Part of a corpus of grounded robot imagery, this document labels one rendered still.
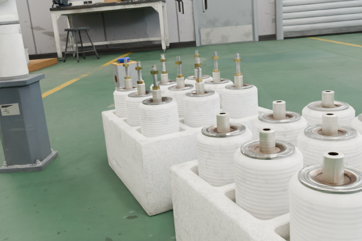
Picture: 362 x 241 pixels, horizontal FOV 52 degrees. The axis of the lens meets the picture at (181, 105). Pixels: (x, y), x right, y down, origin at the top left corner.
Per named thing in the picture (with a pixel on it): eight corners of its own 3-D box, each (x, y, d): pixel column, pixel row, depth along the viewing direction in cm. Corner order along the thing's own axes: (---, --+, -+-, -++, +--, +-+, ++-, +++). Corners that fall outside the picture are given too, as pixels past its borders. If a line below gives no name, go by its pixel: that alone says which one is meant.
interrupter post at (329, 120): (329, 138, 55) (329, 117, 55) (318, 134, 58) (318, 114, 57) (341, 135, 56) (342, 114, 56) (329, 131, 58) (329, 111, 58)
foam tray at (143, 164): (149, 217, 86) (140, 143, 82) (108, 164, 121) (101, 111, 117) (283, 176, 101) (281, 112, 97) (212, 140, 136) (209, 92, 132)
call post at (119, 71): (127, 154, 130) (116, 65, 123) (122, 148, 136) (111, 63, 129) (146, 149, 132) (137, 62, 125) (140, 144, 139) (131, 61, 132)
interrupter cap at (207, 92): (214, 91, 98) (214, 88, 98) (215, 97, 91) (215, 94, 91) (186, 92, 99) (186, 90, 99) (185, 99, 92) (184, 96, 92)
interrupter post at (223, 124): (221, 135, 61) (220, 116, 61) (214, 132, 63) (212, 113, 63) (233, 132, 62) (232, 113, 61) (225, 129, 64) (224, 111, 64)
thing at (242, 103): (253, 142, 109) (251, 82, 105) (264, 154, 99) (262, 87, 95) (221, 146, 108) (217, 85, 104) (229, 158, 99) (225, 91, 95)
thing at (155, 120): (141, 168, 97) (133, 101, 93) (175, 160, 100) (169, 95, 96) (152, 181, 88) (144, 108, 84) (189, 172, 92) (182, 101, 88)
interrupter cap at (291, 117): (276, 128, 63) (276, 123, 62) (250, 119, 69) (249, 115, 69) (310, 119, 66) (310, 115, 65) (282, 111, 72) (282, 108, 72)
